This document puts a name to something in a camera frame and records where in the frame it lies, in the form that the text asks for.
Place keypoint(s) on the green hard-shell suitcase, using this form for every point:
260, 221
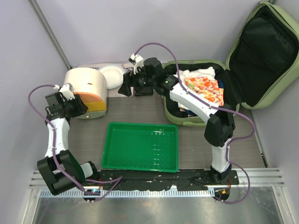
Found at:
262, 63

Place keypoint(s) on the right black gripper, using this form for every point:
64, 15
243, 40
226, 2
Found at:
129, 80

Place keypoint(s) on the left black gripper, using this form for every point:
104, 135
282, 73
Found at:
80, 107

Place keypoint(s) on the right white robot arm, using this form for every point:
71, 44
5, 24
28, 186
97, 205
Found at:
219, 121

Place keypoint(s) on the patterned cloth placemat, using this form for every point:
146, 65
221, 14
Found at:
125, 66

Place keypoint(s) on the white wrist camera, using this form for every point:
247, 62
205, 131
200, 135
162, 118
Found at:
137, 62
66, 91

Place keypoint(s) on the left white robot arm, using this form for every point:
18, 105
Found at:
59, 169

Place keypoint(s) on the floral orange cloth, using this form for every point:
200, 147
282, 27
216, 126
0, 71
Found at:
206, 87

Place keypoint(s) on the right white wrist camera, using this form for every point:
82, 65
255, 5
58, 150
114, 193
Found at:
137, 62

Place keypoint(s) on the white garment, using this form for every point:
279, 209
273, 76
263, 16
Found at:
209, 72

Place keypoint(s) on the white paper plate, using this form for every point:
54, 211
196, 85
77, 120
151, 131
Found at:
113, 75

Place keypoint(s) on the blue garment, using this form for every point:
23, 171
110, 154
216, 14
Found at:
220, 84

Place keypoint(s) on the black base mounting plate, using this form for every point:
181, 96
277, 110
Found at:
184, 179

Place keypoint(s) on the white slotted cable duct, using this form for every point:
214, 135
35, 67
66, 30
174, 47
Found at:
173, 192

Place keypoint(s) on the cream round drawer cabinet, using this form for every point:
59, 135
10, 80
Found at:
91, 86

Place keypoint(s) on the green plastic tray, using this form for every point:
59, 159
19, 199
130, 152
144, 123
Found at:
144, 147

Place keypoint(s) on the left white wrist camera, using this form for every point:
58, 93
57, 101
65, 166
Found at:
66, 91

